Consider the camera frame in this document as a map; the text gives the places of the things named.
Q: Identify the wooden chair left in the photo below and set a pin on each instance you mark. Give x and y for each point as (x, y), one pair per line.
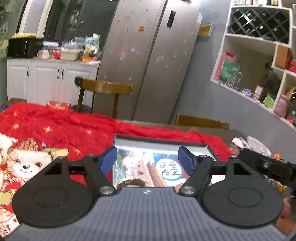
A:
(102, 87)

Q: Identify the black shallow cardboard box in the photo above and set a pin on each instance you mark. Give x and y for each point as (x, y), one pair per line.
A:
(152, 162)

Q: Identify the white wall shelf unit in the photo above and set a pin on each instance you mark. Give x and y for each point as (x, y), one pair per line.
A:
(259, 37)

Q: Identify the pink bottle on shelf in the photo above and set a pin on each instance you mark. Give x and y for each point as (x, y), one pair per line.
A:
(281, 106)

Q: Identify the black microwave oven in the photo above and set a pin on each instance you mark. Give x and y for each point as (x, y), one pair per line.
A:
(24, 47)

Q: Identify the white plate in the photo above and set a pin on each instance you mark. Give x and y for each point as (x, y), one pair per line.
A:
(258, 146)

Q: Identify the white kitchen cabinet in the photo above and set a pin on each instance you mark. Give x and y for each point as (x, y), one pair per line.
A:
(40, 81)

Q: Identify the wooden chair right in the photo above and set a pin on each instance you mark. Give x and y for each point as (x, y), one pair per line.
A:
(187, 120)

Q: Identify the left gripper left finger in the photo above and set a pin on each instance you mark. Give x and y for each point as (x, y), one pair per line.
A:
(96, 168)

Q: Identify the red bear print blanket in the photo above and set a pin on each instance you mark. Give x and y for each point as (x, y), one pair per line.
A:
(32, 136)

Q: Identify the green sign on shelf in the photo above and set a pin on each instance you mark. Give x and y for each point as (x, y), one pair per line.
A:
(229, 73)

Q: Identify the beige plastic basin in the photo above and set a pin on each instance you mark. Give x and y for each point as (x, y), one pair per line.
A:
(70, 54)

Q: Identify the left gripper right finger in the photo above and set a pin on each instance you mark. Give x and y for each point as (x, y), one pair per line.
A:
(198, 169)

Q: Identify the silver double door refrigerator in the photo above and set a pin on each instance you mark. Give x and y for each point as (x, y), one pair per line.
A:
(149, 45)

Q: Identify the wooden chair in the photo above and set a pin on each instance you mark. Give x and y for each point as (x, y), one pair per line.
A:
(187, 120)
(102, 87)

